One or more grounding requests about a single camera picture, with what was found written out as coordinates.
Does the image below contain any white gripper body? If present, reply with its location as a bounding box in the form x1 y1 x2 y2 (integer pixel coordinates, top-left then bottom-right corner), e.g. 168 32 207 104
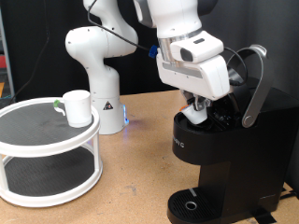
156 54 232 101

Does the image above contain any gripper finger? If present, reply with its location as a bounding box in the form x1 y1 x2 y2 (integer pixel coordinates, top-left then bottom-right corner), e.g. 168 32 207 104
195 95 209 112
181 90 196 106

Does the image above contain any orange blue coffee pod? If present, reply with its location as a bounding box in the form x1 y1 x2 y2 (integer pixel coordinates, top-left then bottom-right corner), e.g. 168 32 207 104
181 105 209 125

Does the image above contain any black Keurig coffee machine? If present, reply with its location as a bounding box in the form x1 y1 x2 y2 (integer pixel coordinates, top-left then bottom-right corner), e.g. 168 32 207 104
166 44 299 224

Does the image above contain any white mug green taped handle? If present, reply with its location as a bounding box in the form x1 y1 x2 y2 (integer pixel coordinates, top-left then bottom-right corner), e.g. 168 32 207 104
53 90 93 129

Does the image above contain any grey partition panel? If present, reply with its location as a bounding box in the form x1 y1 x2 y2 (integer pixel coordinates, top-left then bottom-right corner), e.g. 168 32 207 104
199 0 299 108

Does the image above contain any black tape strip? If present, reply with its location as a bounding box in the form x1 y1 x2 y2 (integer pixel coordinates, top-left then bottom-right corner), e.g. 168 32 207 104
250 209 278 224

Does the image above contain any white two-tier turntable shelf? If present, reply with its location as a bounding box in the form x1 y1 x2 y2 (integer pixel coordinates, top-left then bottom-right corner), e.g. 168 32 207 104
0 96 104 208

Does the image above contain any black curtain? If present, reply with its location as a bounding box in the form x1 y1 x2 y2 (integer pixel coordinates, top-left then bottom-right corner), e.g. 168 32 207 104
0 0 188 102

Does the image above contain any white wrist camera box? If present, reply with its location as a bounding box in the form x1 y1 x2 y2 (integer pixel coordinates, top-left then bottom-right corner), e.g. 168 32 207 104
170 30 224 64

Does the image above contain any blue cable connector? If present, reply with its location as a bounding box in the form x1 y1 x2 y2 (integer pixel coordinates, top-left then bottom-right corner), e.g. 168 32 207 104
148 45 160 60

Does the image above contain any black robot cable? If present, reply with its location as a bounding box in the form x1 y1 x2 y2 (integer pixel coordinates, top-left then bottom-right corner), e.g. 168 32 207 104
87 0 249 87

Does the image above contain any black power cable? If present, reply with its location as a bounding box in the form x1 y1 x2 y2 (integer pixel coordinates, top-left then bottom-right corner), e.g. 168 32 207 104
278 186 299 202

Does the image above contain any grey metal frame post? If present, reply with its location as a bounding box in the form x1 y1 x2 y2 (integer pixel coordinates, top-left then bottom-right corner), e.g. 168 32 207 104
0 7 16 101

